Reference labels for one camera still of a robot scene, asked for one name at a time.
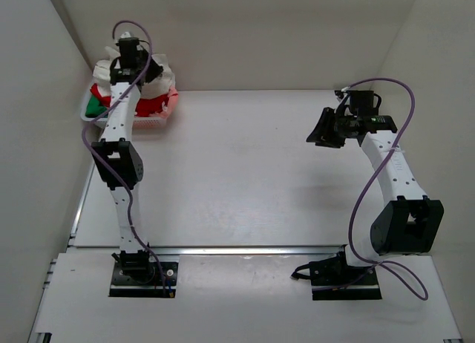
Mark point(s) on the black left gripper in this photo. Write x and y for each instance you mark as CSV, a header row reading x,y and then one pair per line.
x,y
157,68

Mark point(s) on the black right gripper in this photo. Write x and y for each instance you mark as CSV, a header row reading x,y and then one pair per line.
x,y
323,131

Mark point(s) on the white t shirt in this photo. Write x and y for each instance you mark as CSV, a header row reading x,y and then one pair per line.
x,y
155,88

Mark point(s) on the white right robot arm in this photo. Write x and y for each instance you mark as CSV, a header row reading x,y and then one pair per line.
x,y
409,221

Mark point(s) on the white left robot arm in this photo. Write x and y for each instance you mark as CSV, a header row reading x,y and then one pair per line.
x,y
117,161

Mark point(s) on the red t shirt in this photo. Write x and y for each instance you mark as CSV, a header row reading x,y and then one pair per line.
x,y
145,107

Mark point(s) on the pink t shirt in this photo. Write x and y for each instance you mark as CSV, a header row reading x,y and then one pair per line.
x,y
168,103

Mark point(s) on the green t shirt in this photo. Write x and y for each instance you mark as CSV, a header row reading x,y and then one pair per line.
x,y
94,108

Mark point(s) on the white plastic laundry basket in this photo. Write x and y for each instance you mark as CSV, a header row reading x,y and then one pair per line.
x,y
139,122

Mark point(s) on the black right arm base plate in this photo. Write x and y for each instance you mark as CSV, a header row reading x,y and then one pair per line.
x,y
332,279

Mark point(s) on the aluminium table rail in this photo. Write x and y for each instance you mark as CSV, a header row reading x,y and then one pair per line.
x,y
192,250

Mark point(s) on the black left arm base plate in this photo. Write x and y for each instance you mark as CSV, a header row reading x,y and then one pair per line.
x,y
136,278

